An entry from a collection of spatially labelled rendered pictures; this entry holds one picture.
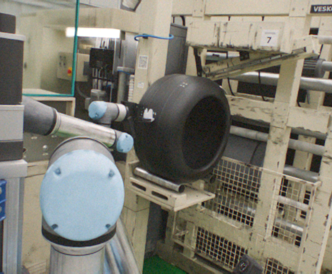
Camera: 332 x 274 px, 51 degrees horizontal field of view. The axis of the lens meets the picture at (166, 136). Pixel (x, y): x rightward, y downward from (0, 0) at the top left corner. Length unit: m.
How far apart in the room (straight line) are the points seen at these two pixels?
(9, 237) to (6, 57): 0.41
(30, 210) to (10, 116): 1.30
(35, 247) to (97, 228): 1.72
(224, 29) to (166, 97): 0.55
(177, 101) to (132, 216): 0.85
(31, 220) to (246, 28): 1.56
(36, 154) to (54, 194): 1.57
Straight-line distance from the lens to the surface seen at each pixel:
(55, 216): 0.51
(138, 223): 2.24
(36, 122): 1.16
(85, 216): 0.51
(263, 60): 2.04
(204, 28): 2.12
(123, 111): 1.51
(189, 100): 1.70
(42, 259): 2.30
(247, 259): 0.73
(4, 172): 0.85
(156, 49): 2.02
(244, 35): 1.96
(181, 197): 1.83
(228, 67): 2.15
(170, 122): 1.65
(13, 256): 0.94
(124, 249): 0.74
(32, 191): 2.07
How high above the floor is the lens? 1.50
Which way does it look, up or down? 11 degrees down
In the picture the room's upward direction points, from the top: 7 degrees clockwise
